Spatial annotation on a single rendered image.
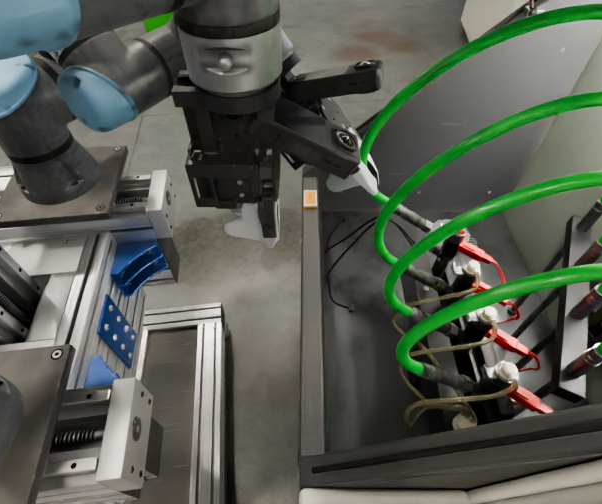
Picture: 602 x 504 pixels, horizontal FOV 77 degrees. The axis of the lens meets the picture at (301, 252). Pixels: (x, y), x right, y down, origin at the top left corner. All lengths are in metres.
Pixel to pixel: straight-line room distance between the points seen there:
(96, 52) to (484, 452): 0.59
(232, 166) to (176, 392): 1.21
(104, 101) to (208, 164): 0.18
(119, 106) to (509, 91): 0.73
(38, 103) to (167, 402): 1.03
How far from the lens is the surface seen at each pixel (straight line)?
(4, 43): 0.24
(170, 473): 1.42
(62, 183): 0.87
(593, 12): 0.53
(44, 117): 0.82
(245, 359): 1.71
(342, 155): 0.36
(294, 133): 0.34
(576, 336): 0.63
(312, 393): 0.64
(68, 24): 0.24
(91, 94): 0.50
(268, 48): 0.31
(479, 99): 0.91
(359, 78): 0.50
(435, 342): 0.68
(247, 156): 0.36
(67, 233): 0.96
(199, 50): 0.31
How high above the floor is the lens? 1.56
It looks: 51 degrees down
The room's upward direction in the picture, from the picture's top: straight up
